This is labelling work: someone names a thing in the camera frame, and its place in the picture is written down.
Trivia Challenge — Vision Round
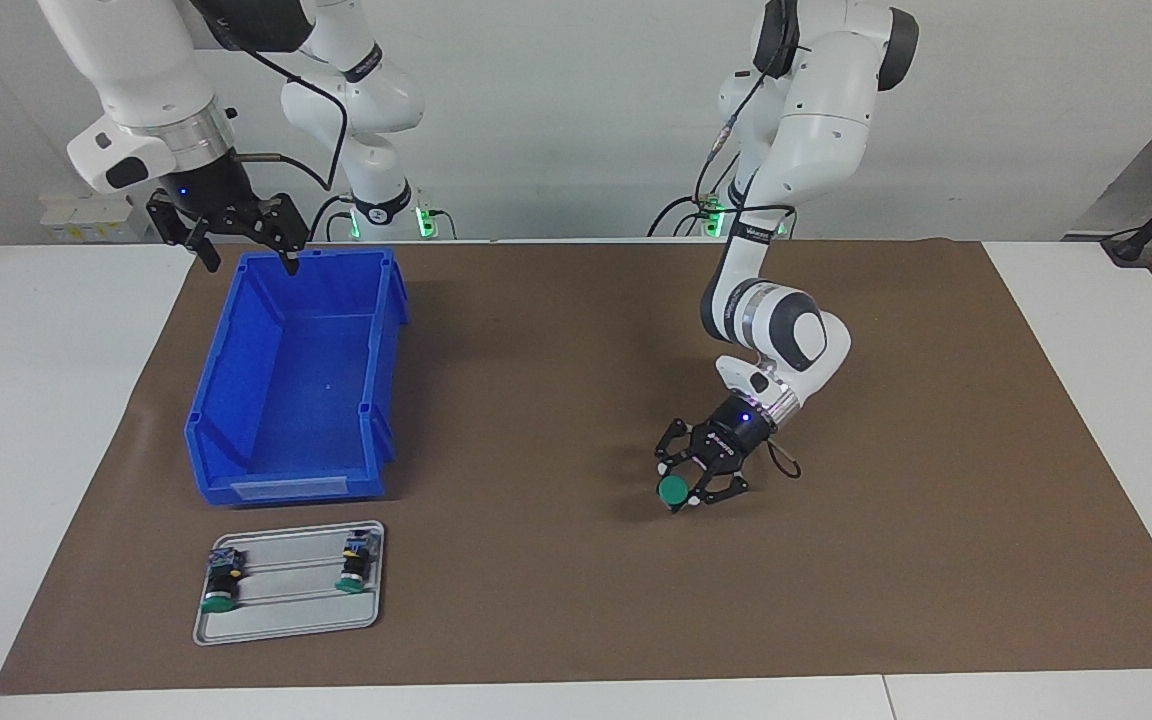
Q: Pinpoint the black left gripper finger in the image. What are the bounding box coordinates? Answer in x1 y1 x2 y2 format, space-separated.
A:
670 467 753 514
653 418 700 475

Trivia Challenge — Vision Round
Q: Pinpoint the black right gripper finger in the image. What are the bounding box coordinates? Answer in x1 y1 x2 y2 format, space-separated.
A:
146 195 222 274
235 193 311 277

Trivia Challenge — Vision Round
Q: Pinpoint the brown table mat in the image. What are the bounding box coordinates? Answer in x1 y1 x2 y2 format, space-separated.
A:
0 238 1152 696

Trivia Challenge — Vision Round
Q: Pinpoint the blue plastic storage bin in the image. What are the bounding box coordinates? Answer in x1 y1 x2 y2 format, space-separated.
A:
184 247 409 508

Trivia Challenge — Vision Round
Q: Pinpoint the silver metal tray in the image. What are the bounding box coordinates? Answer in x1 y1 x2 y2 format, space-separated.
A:
193 520 386 647

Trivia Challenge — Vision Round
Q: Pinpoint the black arm base cable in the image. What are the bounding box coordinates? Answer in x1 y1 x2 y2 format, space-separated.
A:
648 193 715 239

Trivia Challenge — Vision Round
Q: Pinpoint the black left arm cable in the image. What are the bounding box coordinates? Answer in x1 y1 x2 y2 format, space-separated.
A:
694 0 805 482

